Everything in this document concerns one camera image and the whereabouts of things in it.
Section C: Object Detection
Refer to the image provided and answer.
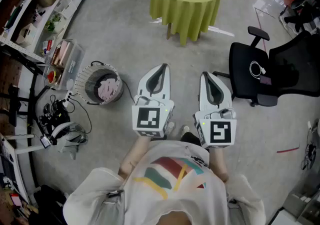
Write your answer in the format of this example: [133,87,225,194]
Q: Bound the person's right forearm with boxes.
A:
[208,147,230,183]

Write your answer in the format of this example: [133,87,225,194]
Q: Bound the white desk frame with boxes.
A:
[0,132,45,204]

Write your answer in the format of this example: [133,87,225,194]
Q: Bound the clear plastic bin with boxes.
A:
[43,39,86,91]

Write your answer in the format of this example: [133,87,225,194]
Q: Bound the black office chair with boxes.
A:
[212,25,320,108]

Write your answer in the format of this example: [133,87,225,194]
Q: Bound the black metal stand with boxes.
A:
[0,48,50,127]

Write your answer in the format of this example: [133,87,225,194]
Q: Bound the small screen device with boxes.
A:
[39,134,53,149]

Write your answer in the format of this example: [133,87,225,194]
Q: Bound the white shelf unit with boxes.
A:
[0,0,106,64]

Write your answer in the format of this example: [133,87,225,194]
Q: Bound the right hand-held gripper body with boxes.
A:
[193,107,238,150]

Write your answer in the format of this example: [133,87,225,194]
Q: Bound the grey cabinet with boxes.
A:
[268,176,320,225]

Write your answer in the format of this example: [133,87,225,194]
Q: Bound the pink book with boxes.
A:
[58,40,71,66]

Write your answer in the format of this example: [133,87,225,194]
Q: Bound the white slotted bin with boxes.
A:
[53,0,77,20]

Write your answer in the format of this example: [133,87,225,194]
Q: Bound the red and white packet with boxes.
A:
[41,39,55,57]

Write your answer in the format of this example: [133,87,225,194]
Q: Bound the white headset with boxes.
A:
[51,121,89,160]

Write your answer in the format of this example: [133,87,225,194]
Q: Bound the person's left shoe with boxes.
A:
[164,121,176,136]

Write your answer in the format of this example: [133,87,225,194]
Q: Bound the red round bowl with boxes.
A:
[46,70,63,86]

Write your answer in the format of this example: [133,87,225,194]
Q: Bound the white cardboard box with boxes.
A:
[15,23,38,47]

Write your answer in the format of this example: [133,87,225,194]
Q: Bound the person's black trousers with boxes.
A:
[179,131,203,148]

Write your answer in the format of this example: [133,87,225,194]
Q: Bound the white coiled charger cable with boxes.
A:
[249,60,267,80]

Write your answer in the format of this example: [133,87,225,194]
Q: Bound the black strap buckle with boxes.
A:
[107,190,125,199]

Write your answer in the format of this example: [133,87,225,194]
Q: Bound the black backpack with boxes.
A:
[33,185,68,225]

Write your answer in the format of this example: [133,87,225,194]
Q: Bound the purple phone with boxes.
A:
[259,74,273,86]

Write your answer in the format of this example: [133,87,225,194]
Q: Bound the black camera gear pile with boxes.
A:
[37,95,72,134]

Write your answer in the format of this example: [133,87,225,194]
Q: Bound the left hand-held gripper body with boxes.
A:
[131,94,175,139]

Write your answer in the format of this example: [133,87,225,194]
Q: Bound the woven laundry basket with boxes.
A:
[74,60,124,106]

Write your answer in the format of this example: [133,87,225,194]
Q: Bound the pink cloth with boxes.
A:
[97,73,119,101]

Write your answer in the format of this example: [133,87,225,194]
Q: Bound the round wooden-legged table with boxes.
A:
[166,22,202,41]

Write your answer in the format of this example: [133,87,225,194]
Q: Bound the person's left forearm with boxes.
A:
[117,135,152,181]

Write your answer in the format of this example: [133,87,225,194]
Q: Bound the person's white printed t-shirt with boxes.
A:
[62,140,267,225]

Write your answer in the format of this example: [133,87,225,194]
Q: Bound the green plant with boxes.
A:
[44,14,63,33]

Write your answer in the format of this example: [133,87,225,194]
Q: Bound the white power strip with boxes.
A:
[63,90,74,108]

